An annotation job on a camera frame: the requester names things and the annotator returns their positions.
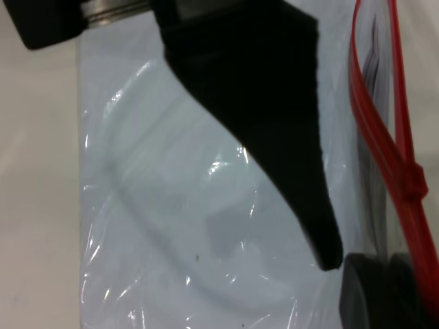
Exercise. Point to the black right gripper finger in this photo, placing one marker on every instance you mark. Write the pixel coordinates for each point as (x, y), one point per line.
(260, 85)

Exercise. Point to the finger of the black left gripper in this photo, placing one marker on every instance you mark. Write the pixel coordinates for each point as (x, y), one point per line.
(403, 298)
(368, 294)

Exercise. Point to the red zipper slider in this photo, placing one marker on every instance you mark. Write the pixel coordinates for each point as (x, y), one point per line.
(415, 181)

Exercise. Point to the white paper sheets stack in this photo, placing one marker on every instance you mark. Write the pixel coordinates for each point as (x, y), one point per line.
(164, 222)

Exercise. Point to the clear zipper bag red strip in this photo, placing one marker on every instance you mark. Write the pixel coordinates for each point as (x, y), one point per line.
(171, 205)

